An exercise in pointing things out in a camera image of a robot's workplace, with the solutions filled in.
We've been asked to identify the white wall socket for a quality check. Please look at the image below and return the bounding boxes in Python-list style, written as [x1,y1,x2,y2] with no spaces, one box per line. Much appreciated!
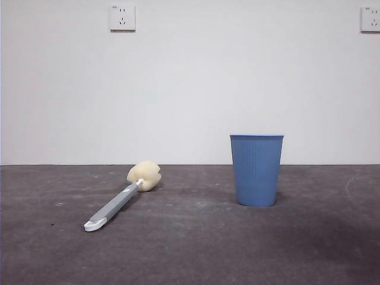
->
[360,6,380,33]
[110,4,137,33]

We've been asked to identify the blue ribbed plastic cup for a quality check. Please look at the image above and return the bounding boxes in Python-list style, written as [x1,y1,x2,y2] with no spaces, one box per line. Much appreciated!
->
[229,134,285,207]

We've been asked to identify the grey-handled sponge cup brush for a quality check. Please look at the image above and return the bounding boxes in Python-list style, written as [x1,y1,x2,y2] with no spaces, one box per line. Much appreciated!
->
[84,160,163,233]

